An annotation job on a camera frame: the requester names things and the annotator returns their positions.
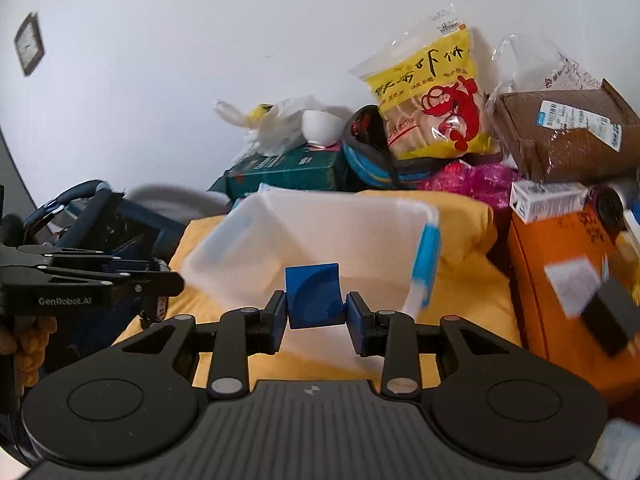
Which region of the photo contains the blue arch block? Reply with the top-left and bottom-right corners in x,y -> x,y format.
284,263 -> 345,330

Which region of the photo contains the dark blue stroller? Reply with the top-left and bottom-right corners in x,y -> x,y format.
2,180 -> 186,262

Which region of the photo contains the translucent plastic storage bin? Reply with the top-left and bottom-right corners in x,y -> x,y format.
180,190 -> 443,386

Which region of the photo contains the yellow cloth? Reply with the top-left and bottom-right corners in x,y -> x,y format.
113,188 -> 524,391

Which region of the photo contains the dark green box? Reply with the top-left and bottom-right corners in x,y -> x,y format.
208,146 -> 347,200

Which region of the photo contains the orange cardboard box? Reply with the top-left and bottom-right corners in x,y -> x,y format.
508,206 -> 639,404

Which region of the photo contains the magenta plastic bag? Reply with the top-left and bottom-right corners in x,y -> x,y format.
419,162 -> 520,210

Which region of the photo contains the small white carton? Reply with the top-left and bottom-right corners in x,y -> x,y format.
510,180 -> 588,224

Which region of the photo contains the white plastic bag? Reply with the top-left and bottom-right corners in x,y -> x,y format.
214,96 -> 326,162

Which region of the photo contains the white bowl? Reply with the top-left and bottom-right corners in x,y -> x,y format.
302,110 -> 346,148

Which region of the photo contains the black small box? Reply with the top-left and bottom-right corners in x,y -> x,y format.
580,278 -> 639,356

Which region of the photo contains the yellow shrimp cracker bag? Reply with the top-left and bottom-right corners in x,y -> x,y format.
350,4 -> 499,159

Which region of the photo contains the brown padded paper bag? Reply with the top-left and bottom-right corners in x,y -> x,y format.
492,81 -> 639,183

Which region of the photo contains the clear plastic bag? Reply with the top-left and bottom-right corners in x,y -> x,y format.
487,34 -> 602,108

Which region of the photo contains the wall clock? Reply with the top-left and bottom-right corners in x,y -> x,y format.
14,13 -> 46,77

